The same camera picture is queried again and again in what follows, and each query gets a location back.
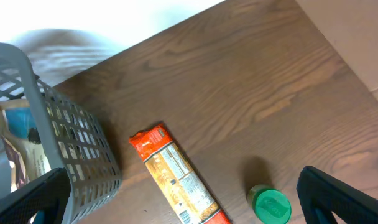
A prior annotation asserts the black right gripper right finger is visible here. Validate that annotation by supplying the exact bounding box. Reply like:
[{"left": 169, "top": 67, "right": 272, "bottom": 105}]
[{"left": 297, "top": 166, "right": 378, "bottom": 224}]

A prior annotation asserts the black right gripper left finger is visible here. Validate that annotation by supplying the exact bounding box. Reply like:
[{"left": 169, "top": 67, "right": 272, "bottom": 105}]
[{"left": 0, "top": 168, "right": 71, "bottom": 223}]

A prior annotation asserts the brown Nescafe Gold bag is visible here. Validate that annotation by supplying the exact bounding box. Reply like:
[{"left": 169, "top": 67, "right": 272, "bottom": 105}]
[{"left": 0, "top": 99, "right": 52, "bottom": 192}]

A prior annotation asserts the grey plastic basket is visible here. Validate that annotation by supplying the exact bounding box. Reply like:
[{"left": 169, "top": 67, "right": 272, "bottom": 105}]
[{"left": 0, "top": 43, "right": 122, "bottom": 223}]

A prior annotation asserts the green lid spice jar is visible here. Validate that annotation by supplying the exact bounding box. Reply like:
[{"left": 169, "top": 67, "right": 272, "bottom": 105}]
[{"left": 247, "top": 185, "right": 292, "bottom": 224}]

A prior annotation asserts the orange tan biscuit packet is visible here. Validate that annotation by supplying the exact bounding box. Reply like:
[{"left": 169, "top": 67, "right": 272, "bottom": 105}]
[{"left": 129, "top": 124, "right": 231, "bottom": 224}]

